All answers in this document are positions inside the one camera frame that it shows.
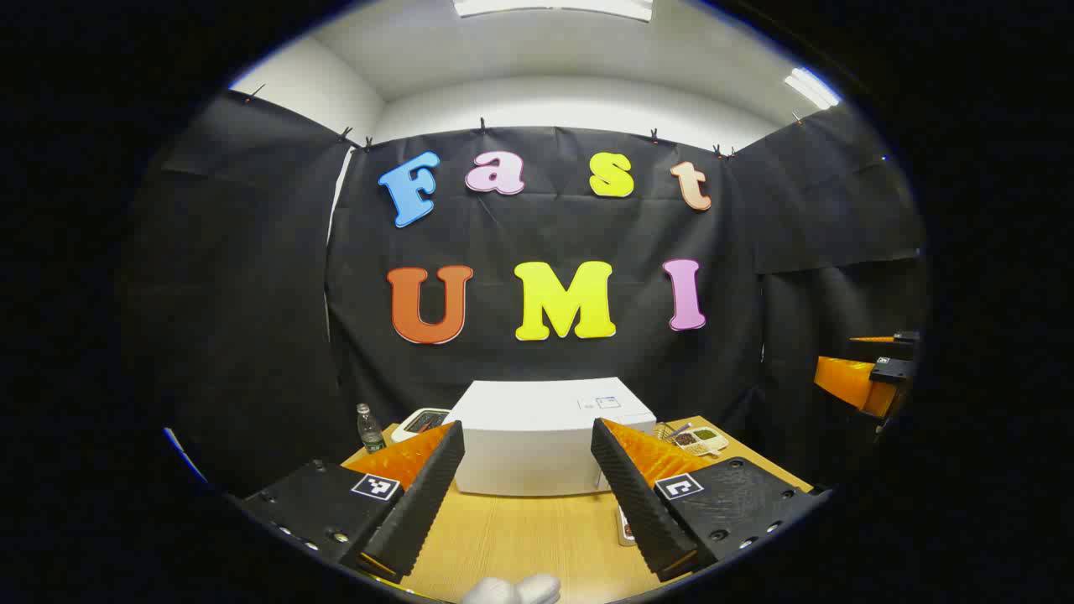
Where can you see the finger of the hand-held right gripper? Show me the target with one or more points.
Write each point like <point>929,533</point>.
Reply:
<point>843,379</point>
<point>902,346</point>

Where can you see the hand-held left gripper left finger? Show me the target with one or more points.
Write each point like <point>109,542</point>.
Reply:
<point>424,503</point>

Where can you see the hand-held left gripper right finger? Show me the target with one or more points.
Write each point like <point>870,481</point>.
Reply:
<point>638,503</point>

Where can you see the white microwave oven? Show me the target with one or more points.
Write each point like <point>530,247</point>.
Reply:
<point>537,436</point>

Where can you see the white rectangular tray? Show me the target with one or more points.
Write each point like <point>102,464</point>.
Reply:
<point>625,527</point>

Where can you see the white toaster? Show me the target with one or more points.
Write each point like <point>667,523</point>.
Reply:
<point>419,424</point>

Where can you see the silver utensil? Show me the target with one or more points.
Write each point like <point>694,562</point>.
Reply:
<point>681,429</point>

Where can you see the clear plastic water bottle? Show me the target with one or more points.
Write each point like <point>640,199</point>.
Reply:
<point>370,432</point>

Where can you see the white divided bean plate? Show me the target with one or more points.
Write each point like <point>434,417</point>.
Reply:
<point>706,439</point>

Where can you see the white lumpy object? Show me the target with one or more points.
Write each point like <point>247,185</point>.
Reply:
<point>512,590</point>

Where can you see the short ceiling light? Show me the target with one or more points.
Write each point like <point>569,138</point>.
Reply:
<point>812,88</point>

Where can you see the black backdrop cloth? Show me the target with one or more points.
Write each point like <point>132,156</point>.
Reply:
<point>545,226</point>

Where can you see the long ceiling light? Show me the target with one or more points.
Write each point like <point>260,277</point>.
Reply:
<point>554,7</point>

